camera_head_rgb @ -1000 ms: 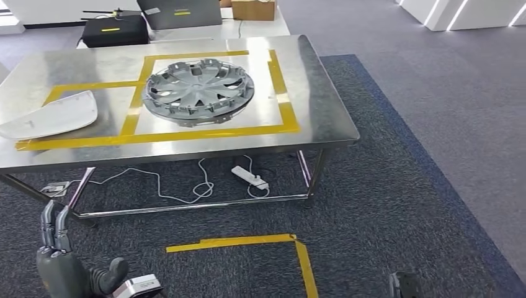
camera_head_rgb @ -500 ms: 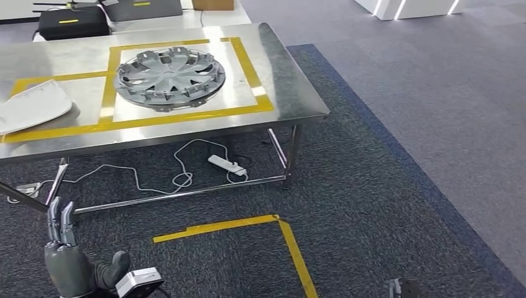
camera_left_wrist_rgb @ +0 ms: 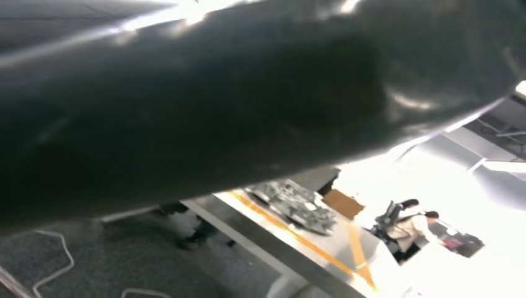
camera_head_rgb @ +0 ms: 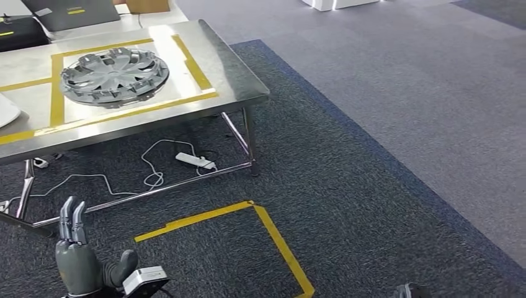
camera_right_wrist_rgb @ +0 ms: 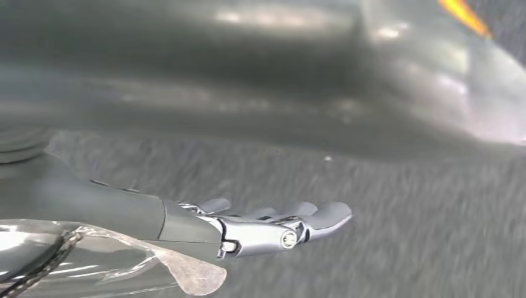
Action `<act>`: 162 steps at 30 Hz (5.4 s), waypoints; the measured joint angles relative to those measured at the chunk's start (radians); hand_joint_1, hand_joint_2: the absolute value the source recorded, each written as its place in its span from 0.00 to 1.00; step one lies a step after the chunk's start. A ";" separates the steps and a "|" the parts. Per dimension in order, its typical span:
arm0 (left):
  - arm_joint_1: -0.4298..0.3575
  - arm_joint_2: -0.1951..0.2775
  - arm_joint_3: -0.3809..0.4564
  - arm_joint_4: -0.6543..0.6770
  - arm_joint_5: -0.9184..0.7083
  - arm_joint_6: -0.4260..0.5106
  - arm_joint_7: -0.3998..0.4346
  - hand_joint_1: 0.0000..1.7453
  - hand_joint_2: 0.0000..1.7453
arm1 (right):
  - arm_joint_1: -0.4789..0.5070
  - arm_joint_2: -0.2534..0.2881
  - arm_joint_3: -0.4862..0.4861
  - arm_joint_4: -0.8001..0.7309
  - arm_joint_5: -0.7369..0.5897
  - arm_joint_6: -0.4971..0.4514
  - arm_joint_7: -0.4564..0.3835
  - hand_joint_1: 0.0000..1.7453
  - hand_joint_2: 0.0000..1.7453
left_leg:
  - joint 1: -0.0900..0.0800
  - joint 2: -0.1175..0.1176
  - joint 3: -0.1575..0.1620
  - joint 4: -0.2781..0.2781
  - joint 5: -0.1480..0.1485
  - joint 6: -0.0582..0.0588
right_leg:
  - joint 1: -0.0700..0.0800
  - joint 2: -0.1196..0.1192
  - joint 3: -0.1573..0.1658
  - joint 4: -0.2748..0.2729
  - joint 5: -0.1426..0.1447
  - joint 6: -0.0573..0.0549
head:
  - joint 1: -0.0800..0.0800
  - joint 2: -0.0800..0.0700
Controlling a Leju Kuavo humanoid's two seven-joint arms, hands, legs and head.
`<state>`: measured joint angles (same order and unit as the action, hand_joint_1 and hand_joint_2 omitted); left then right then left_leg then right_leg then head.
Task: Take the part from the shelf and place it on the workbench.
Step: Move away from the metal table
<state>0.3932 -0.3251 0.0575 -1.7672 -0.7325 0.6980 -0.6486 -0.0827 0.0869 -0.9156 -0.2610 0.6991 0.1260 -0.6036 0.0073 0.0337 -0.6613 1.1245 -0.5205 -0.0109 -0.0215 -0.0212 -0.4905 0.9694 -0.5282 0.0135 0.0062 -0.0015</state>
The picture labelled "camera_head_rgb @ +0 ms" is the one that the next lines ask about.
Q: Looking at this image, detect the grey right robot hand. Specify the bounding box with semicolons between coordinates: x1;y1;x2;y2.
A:
392;282;430;298

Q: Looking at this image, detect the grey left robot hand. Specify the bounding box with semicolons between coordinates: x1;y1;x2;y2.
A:
54;196;140;298

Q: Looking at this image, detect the white plastic part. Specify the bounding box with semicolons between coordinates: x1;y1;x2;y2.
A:
0;92;21;129

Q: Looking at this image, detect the yellow tape on workbench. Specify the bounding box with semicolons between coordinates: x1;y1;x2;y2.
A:
0;34;220;145

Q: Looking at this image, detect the steel workbench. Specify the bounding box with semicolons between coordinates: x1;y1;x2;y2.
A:
0;19;271;238

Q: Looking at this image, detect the yellow floor tape marking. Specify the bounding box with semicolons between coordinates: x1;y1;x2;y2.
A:
133;200;316;298

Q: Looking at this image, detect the white power strip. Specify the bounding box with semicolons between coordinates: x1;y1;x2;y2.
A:
175;152;217;170

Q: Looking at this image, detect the grey wheel cover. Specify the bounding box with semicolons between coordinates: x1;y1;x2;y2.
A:
60;47;170;109

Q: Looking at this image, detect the black carry case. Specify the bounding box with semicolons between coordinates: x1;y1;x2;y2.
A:
0;16;51;53

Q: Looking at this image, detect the grey laptop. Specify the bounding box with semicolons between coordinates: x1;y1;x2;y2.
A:
20;0;121;32

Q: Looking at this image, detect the white table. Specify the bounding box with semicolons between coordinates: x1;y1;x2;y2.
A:
0;0;190;44

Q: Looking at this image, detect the cardboard box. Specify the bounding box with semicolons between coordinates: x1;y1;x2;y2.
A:
125;0;171;14

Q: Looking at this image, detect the white lit platform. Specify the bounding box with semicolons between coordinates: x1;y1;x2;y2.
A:
301;0;381;12

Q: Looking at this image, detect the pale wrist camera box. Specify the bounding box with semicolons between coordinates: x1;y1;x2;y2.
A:
122;266;171;298

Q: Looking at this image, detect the white floor cable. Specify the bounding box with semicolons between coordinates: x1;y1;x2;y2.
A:
141;138;218;192
6;174;141;207

